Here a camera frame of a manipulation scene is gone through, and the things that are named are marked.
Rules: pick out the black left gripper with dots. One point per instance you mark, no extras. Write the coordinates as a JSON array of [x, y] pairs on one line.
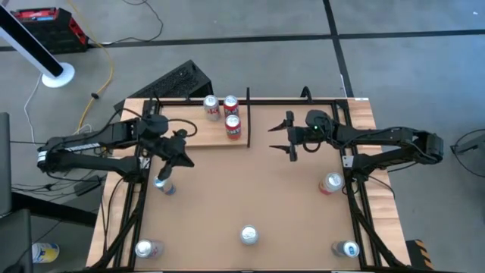
[[170, 149]]

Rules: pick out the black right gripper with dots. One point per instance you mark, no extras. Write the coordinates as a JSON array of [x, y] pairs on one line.
[[301, 135]]

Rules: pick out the blue silver Red Bull can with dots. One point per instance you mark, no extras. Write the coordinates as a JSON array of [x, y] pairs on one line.
[[168, 189], [350, 249]]

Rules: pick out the red Fanta can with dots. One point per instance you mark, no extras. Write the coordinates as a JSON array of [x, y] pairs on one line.
[[233, 123], [230, 103]]

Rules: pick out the pink Spindrift sparkling water can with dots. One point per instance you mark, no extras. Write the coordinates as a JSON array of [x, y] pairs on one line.
[[333, 181], [249, 234]]

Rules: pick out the silver Diet Coke can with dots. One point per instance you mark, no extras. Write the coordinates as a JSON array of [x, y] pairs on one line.
[[212, 104], [146, 248]]

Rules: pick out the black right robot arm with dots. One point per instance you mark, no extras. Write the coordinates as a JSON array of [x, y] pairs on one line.
[[379, 136]]

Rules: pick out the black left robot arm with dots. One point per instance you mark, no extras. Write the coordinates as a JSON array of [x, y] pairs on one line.
[[94, 164]]

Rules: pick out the black-framed wooden shelf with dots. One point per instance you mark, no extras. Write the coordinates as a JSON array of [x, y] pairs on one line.
[[189, 132]]

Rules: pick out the white-based pole stand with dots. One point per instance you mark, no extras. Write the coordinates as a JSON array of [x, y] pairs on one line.
[[58, 76]]

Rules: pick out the yellow can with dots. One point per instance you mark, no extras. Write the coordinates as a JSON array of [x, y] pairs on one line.
[[47, 252]]

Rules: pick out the dark grey cabinet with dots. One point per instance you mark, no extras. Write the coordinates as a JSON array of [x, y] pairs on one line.
[[15, 239]]

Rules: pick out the black yellow striped block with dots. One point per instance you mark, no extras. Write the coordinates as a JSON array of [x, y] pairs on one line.
[[417, 254]]

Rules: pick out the red black toolbox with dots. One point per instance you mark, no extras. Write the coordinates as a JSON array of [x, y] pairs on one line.
[[53, 34]]

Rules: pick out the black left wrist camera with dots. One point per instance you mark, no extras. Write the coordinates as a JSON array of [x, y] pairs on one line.
[[180, 133]]

